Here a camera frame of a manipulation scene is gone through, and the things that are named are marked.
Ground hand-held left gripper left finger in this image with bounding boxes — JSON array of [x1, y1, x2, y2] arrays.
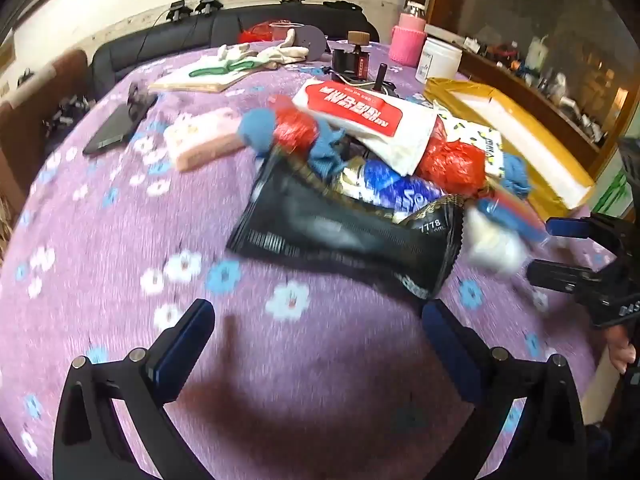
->
[[52, 299, 216, 480]]

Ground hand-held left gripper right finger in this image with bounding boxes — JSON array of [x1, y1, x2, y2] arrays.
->
[[421, 300, 586, 480]]

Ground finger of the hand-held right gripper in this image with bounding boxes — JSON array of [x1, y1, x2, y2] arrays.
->
[[545, 215, 597, 238], [526, 259, 607, 304]]

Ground white fluffy sock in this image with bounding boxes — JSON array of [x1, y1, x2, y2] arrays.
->
[[465, 207, 529, 274]]

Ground blue knit cloth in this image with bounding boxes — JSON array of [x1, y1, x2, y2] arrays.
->
[[495, 152, 534, 199], [236, 107, 351, 181]]

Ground yellow cardboard box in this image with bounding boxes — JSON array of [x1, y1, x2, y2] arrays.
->
[[424, 77, 598, 211]]

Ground lemon print tissue pack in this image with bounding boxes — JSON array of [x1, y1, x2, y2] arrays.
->
[[440, 115, 506, 179]]

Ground red plastic bag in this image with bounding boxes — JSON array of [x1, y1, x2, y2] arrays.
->
[[237, 22, 274, 44], [272, 105, 321, 154], [417, 137, 487, 196]]

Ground black snack packet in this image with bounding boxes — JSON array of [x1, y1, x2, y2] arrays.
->
[[226, 152, 467, 301]]

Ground blue white tissue roll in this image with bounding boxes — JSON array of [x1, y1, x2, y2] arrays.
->
[[362, 157, 442, 217]]

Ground pink tissue pack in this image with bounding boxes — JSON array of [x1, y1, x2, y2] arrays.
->
[[164, 110, 246, 172]]

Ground white packet red label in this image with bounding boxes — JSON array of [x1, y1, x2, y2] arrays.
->
[[291, 79, 441, 177]]

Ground person's right hand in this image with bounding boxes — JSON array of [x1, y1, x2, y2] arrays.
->
[[607, 322, 638, 375]]

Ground purple floral tablecloth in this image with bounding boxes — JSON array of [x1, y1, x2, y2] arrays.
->
[[0, 40, 608, 480]]

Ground row of small shelf clutter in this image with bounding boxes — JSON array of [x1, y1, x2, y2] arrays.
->
[[462, 35, 609, 144]]

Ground white plastic jar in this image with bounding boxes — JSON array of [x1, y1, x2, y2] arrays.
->
[[416, 36, 464, 84]]

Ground black smartphone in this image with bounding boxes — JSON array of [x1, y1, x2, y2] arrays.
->
[[82, 104, 140, 157]]

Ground wooden display cabinet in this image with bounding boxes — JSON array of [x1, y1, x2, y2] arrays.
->
[[405, 0, 640, 176]]

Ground glass bottle pink knit sleeve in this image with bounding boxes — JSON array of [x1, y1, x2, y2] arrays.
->
[[389, 1, 429, 67]]

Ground pile of black gadgets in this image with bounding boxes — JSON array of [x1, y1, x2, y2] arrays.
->
[[42, 94, 96, 133]]

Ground dark brown medicine bottle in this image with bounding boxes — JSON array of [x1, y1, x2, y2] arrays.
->
[[332, 31, 372, 80]]

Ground white glove green cuff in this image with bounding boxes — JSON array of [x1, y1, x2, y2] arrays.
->
[[189, 44, 281, 79]]

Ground black leather sofa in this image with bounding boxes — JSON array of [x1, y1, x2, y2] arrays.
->
[[91, 4, 381, 83]]

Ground plain white glove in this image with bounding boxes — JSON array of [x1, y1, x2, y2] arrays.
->
[[260, 29, 311, 67]]

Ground grey round disc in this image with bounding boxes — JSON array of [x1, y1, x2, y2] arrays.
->
[[299, 25, 329, 61]]

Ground red plastic bag on sofa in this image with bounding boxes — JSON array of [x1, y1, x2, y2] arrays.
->
[[237, 22, 274, 44]]

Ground clear plastic cup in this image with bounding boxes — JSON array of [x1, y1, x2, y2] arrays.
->
[[269, 19, 303, 41]]

